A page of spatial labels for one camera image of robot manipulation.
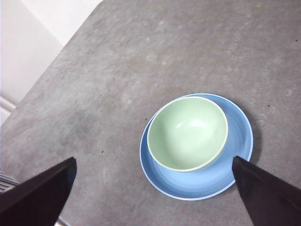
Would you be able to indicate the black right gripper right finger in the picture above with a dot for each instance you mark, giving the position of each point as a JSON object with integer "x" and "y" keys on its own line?
{"x": 270, "y": 200}

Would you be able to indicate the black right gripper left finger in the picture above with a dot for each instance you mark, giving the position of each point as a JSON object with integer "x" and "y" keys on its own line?
{"x": 35, "y": 200}

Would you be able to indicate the blue round plate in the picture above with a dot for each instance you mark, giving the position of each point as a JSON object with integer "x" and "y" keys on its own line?
{"x": 192, "y": 184}

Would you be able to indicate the green ribbed bowl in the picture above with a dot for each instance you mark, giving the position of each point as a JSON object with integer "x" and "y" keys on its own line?
{"x": 188, "y": 134}

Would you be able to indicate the grey ribbed metal frame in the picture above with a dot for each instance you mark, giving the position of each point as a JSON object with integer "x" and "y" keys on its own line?
{"x": 5, "y": 182}

